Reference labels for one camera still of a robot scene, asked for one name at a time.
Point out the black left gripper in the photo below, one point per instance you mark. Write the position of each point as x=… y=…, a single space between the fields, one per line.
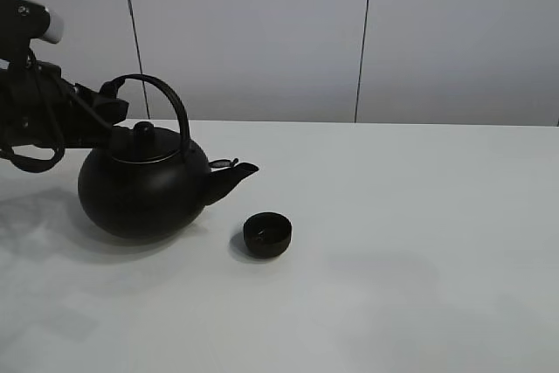
x=34 y=104

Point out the black round teapot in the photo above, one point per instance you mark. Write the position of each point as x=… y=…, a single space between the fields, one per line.
x=150 y=182

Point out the small black teacup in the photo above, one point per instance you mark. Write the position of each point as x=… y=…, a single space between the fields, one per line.
x=267 y=234

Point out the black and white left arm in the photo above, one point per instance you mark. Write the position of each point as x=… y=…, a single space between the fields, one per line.
x=21 y=22

